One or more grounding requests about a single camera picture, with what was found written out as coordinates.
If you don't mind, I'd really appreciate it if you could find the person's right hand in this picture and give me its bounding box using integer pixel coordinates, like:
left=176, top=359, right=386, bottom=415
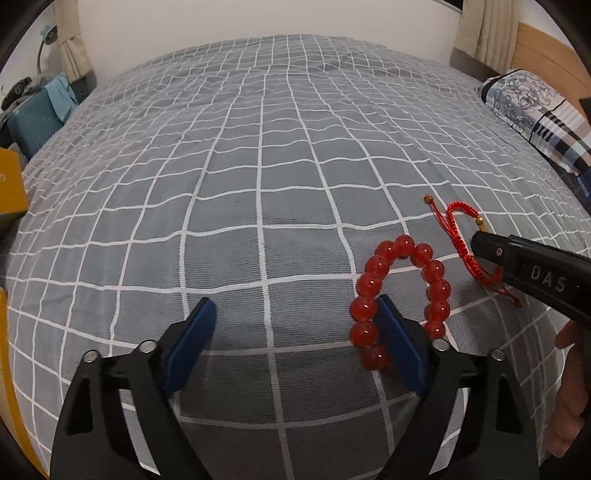
left=546, top=318, right=591, bottom=459

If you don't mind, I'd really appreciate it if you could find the red glass bead bracelet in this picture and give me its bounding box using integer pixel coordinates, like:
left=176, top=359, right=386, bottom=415
left=349, top=234, right=452, bottom=373

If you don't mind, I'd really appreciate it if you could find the blue plaid patterned pillow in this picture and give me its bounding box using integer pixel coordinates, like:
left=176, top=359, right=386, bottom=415
left=475, top=68, right=591, bottom=177

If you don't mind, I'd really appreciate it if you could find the beige curtain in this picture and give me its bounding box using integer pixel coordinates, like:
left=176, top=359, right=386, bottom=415
left=450, top=0, right=521, bottom=71
left=58, top=34, right=96, bottom=84

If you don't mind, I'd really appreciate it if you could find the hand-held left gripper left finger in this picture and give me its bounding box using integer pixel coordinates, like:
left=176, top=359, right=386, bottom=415
left=50, top=298, right=219, bottom=480

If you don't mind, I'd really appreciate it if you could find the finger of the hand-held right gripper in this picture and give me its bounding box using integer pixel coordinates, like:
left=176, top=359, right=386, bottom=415
left=470, top=230, right=520, bottom=283

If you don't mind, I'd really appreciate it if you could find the wooden headboard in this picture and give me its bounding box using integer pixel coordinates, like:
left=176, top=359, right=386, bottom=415
left=512, top=21, right=591, bottom=121

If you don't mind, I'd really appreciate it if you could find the blue desk lamp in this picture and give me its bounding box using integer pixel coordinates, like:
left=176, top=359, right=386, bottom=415
left=35, top=25, right=59, bottom=77

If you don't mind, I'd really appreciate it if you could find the grey grid bedsheet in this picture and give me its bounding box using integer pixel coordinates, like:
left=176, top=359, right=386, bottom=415
left=0, top=34, right=591, bottom=480

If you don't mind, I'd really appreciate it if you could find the yellow cardboard box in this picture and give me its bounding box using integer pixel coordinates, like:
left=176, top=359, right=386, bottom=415
left=0, top=147, right=30, bottom=220

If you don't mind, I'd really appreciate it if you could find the teal ribbed suitcase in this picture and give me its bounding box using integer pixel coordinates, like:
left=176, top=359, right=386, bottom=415
left=6, top=87, right=66, bottom=160

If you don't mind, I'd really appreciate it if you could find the light blue cloth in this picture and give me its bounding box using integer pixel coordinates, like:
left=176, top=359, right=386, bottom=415
left=44, top=74, right=80, bottom=123

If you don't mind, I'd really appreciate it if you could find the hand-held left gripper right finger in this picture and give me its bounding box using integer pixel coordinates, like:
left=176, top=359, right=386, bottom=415
left=376, top=294, right=541, bottom=480

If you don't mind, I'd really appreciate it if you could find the thin red cord bracelet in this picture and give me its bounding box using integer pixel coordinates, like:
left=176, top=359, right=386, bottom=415
left=422, top=194, right=525, bottom=308

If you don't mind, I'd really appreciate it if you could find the pile of dark gadgets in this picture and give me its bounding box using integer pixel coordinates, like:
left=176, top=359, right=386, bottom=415
left=0, top=75, right=48, bottom=121

